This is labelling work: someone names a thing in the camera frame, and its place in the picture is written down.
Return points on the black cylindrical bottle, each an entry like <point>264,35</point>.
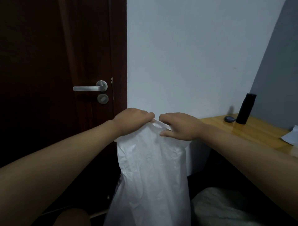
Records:
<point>245,109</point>

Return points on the person's right hand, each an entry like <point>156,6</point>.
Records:
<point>186,127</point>

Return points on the small dark round case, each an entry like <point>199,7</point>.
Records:
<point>229,119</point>

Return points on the silver door latch plate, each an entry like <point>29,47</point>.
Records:
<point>112,89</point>

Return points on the silver thumb-turn lock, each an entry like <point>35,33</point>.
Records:
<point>103,99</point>

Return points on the white bag with red print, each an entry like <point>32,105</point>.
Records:
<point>151,174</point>

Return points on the person's right forearm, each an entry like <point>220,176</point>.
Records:
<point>256,158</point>

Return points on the person's left hand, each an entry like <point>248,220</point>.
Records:
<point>132,121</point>

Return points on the person's left leg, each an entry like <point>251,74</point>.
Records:
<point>72,217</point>

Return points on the white tissue sheet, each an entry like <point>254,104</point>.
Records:
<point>291,137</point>

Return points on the yellow wooden desk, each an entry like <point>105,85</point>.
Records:
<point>256,131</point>

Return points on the grey woven sack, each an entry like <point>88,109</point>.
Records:
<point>216,207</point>

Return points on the dark brown wooden door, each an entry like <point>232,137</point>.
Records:
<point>120,58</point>

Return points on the person's left forearm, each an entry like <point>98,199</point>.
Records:
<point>51,172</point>

